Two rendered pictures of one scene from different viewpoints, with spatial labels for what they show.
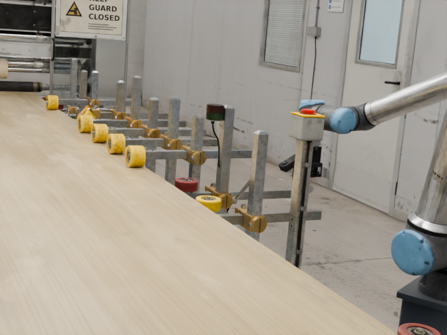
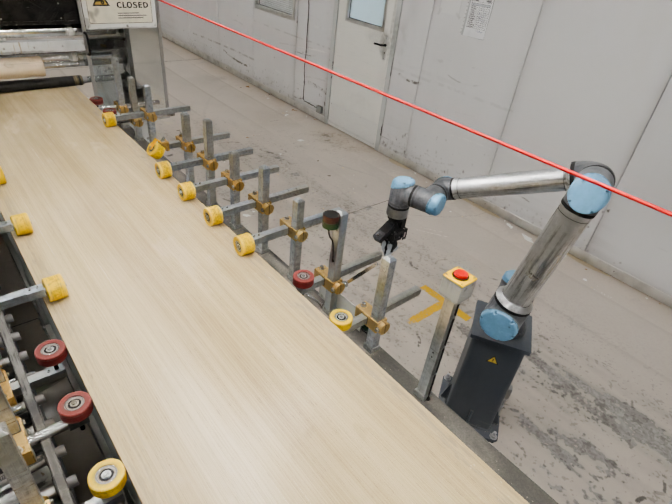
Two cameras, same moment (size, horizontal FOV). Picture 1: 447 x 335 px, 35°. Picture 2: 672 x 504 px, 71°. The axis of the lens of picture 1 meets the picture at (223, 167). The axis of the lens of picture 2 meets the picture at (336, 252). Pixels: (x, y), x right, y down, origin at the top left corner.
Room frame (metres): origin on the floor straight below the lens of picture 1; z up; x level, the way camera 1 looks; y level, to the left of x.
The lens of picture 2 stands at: (1.05, 0.46, 1.99)
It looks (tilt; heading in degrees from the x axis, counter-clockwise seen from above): 35 degrees down; 342
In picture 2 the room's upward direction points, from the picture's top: 7 degrees clockwise
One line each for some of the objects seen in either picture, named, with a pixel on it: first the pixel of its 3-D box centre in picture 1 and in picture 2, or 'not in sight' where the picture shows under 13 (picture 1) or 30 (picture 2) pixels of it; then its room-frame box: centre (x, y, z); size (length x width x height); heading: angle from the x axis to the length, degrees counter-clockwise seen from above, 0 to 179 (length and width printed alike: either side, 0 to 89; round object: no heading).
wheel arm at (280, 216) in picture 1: (262, 218); (379, 310); (2.25, -0.14, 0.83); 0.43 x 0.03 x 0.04; 116
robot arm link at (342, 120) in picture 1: (336, 119); (428, 200); (2.53, -0.39, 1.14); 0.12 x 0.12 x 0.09; 42
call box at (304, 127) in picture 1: (306, 127); (457, 286); (1.96, -0.22, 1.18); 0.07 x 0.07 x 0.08; 26
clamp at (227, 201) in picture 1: (217, 197); (328, 280); (2.44, 0.01, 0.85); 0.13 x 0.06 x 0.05; 26
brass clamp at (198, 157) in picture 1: (193, 155); (293, 229); (2.66, 0.12, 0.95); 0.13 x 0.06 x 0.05; 26
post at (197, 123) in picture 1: (193, 177); (295, 248); (2.64, 0.11, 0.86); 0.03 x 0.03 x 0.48; 26
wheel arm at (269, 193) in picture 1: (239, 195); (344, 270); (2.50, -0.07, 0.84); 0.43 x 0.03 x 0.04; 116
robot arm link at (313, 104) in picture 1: (311, 116); (401, 192); (2.61, -0.31, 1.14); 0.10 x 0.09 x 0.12; 42
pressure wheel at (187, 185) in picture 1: (185, 194); (302, 286); (2.40, 0.12, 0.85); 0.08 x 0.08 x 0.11
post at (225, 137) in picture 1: (223, 173); (335, 265); (2.42, 0.00, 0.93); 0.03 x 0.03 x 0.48; 26
